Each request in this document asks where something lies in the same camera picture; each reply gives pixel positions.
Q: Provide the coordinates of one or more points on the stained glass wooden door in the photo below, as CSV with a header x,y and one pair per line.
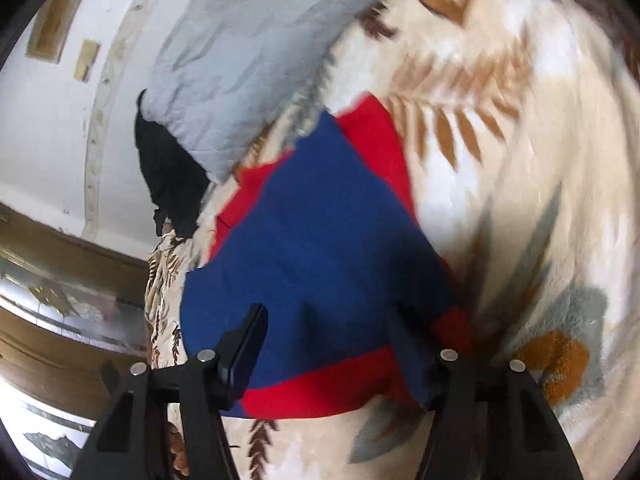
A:
x,y
67,307

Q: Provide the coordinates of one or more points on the leaf pattern plush blanket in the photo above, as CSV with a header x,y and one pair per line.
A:
x,y
520,124

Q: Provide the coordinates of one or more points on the black garment pile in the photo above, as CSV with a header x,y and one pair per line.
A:
x,y
176,182

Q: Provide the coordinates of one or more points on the grey quilted pillow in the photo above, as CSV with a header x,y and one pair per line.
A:
x,y
230,66

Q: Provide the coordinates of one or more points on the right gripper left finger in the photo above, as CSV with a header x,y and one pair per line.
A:
x,y
130,440

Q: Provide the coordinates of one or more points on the beige wall switch plate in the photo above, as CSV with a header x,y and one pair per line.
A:
x,y
87,57

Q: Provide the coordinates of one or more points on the gold framed wall picture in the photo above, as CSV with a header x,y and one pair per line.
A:
x,y
51,28

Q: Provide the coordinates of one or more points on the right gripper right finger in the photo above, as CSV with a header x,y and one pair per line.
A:
x,y
501,408

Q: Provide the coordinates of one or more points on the red and blue sweater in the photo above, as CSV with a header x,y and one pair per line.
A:
x,y
359,304

